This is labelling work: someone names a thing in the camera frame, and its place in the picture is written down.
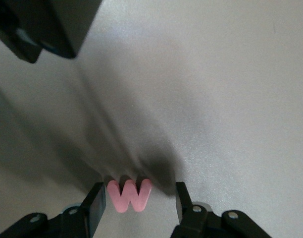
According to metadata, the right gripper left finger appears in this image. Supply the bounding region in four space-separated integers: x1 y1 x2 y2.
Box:
0 182 106 238

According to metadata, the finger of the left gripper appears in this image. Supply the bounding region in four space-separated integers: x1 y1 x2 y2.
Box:
17 0 102 59
0 0 42 64

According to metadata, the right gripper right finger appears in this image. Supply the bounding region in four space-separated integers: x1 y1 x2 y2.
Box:
171 182 271 238

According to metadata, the red-pink letter w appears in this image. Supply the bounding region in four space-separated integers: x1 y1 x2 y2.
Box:
106 178 152 213

